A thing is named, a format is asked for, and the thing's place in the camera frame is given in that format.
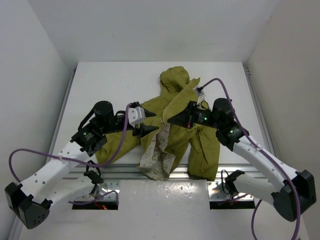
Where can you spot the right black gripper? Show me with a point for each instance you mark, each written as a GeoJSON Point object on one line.
{"type": "Point", "coordinates": [186, 118]}

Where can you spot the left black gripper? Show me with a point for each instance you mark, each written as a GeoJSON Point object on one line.
{"type": "Point", "coordinates": [146, 129]}

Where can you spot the olive green hooded jacket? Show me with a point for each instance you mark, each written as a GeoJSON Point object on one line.
{"type": "Point", "coordinates": [163, 149]}

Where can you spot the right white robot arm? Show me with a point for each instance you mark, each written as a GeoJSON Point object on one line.
{"type": "Point", "coordinates": [289, 191]}

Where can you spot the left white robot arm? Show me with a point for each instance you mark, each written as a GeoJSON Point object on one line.
{"type": "Point", "coordinates": [33, 198]}

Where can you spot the white front cover panel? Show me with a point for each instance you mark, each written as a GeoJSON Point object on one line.
{"type": "Point", "coordinates": [162, 210]}

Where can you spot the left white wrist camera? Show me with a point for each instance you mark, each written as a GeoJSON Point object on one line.
{"type": "Point", "coordinates": [136, 114]}

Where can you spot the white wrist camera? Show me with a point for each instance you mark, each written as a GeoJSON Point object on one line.
{"type": "Point", "coordinates": [199, 91]}
{"type": "Point", "coordinates": [136, 114]}

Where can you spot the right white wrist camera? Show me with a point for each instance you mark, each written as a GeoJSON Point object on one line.
{"type": "Point", "coordinates": [199, 91]}

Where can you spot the aluminium frame rail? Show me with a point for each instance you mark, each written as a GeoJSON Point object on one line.
{"type": "Point", "coordinates": [131, 172]}

